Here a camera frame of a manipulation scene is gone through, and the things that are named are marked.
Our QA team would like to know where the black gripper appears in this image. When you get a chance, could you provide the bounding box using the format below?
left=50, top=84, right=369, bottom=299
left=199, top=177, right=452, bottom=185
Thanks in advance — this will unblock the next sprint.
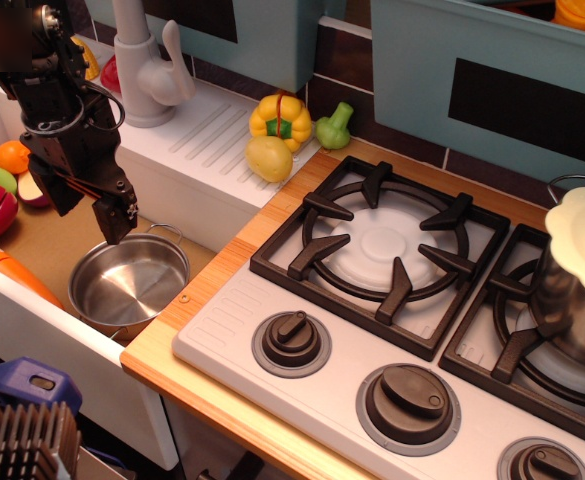
left=20, top=94, right=138, bottom=245

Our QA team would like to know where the small steel pot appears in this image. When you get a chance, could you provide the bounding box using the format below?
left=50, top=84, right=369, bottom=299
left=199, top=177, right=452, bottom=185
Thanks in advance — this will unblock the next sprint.
left=68, top=224, right=191, bottom=342

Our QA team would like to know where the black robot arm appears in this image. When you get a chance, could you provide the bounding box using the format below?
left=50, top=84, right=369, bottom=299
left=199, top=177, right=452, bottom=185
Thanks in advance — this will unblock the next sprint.
left=0, top=1, right=138, bottom=245

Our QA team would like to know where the small left stove knob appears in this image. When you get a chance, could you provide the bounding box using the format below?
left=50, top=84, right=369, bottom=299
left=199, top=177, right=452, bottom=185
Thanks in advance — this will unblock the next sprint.
left=251, top=310, right=332, bottom=379

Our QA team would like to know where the white stove top panel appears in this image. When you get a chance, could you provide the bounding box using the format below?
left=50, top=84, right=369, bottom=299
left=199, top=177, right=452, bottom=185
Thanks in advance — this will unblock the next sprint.
left=171, top=169, right=585, bottom=480

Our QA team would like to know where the large middle stove knob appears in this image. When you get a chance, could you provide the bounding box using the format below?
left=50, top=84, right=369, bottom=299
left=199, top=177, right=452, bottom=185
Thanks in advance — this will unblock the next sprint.
left=356, top=363, right=461, bottom=457

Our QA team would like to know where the large steel pot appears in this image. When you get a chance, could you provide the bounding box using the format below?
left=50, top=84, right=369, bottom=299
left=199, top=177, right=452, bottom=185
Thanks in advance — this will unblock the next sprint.
left=530, top=174, right=585, bottom=366

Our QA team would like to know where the right stove knob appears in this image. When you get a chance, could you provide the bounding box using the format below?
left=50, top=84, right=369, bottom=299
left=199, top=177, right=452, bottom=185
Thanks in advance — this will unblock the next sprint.
left=497, top=437, right=585, bottom=480

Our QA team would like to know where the purple toy onion slice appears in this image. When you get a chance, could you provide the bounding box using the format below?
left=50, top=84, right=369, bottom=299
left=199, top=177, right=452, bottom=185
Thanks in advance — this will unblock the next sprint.
left=17, top=171, right=49, bottom=208

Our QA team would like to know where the green toy apple piece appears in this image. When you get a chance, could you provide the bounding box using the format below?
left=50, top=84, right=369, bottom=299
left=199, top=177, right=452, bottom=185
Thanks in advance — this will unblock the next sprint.
left=0, top=167, right=18, bottom=196

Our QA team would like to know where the white toy sink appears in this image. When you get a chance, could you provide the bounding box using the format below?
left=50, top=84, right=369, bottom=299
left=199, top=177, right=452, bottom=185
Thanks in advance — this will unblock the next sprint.
left=0, top=33, right=323, bottom=471

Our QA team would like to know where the orange toy carrot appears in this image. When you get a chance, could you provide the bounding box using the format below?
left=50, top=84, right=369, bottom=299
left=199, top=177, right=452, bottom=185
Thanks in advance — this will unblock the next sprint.
left=0, top=248, right=64, bottom=309

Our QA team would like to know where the grey toy faucet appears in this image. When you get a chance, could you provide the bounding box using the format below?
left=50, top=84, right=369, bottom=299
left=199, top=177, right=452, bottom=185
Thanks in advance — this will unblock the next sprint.
left=112, top=1, right=196, bottom=128

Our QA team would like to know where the red toy pepper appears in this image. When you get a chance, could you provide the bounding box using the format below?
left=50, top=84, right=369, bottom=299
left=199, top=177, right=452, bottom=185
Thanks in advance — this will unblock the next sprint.
left=100, top=55, right=121, bottom=93

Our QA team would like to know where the yellow toy corn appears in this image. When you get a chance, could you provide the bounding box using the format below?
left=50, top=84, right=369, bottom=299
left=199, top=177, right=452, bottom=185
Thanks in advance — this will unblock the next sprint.
left=72, top=36, right=101, bottom=81

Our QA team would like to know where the yellow toy potato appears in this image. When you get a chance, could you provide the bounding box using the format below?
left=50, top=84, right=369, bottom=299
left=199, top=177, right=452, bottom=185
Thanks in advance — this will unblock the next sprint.
left=245, top=136, right=293, bottom=183

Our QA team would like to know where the blue plastic part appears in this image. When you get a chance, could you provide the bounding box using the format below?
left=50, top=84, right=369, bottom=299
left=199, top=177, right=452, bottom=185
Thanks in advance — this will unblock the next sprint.
left=0, top=357, right=83, bottom=415

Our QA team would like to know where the yellow toy bell pepper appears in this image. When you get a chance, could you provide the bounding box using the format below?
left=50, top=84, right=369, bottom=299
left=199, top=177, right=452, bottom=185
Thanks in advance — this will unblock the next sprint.
left=249, top=93, right=313, bottom=153

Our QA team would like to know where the grey finned heat sink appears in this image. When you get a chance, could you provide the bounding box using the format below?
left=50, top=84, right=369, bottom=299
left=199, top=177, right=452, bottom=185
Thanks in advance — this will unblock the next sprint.
left=0, top=402, right=82, bottom=479

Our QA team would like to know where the green toy broccoli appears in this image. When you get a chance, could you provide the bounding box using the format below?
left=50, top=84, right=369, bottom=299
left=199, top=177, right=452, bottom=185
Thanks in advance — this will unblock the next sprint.
left=315, top=102, right=353, bottom=150

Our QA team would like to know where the black left burner grate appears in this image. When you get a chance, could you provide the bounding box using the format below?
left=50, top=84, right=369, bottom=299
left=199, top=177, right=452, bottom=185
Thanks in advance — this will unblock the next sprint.
left=249, top=156, right=510, bottom=361

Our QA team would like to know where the black burner grate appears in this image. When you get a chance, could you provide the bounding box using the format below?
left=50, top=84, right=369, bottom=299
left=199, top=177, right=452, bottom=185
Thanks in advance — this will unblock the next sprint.
left=439, top=225, right=585, bottom=441
left=249, top=156, right=510, bottom=361

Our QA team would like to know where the black right burner grate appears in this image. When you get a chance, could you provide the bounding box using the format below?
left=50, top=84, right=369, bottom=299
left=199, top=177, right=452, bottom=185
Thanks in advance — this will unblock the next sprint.
left=439, top=225, right=585, bottom=441

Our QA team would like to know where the teal right cabinet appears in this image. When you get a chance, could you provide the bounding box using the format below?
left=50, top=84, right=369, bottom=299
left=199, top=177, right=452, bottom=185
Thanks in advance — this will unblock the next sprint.
left=371, top=1, right=585, bottom=180

